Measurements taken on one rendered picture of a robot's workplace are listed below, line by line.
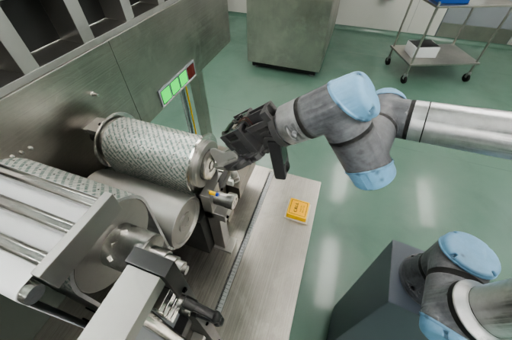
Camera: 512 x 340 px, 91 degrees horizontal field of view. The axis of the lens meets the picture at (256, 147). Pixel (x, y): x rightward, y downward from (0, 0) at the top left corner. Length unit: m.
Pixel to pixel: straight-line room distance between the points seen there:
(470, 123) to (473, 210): 2.08
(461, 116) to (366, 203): 1.72
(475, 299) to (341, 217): 1.45
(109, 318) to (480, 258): 0.73
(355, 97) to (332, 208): 1.74
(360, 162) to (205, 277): 0.60
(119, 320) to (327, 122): 0.34
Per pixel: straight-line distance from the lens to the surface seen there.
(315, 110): 0.40
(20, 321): 0.93
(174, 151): 0.59
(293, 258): 0.88
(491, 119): 0.54
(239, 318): 0.83
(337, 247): 1.94
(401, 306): 0.93
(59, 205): 0.41
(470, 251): 0.80
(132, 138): 0.66
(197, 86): 1.56
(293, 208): 0.93
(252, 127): 0.47
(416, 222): 2.27
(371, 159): 0.43
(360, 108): 0.38
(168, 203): 0.59
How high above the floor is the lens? 1.71
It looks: 46 degrees down
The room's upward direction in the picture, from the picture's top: straight up
